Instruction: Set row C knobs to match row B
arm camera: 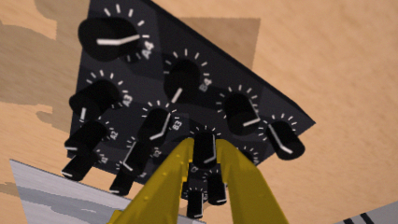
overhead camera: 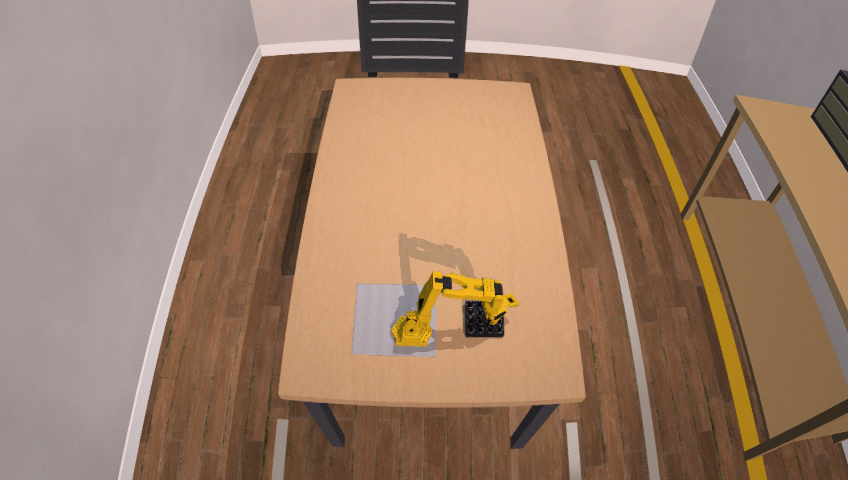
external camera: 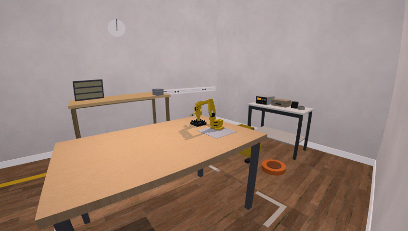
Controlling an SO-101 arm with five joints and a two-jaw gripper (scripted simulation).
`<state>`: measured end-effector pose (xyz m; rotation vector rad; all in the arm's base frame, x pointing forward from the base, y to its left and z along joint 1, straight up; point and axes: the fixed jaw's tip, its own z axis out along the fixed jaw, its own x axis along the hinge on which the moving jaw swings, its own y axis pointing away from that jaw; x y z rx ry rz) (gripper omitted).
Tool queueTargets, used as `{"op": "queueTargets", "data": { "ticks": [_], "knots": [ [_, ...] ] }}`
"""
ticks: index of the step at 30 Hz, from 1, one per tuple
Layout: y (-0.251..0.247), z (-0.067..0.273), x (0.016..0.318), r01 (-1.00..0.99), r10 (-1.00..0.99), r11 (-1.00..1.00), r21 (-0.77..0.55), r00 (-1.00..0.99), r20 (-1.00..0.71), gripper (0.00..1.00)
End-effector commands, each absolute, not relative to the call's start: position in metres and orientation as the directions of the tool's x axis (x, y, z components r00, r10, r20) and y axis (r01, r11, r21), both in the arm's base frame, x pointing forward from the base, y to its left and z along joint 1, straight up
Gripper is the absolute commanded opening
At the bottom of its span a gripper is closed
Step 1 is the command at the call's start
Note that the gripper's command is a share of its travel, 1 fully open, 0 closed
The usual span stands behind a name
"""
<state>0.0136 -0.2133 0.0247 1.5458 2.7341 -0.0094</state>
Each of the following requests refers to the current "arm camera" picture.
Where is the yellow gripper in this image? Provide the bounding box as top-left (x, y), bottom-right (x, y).
top-left (113, 138), bottom-right (290, 224)

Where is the black knob box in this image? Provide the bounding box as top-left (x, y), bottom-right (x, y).
top-left (61, 0), bottom-right (316, 219)

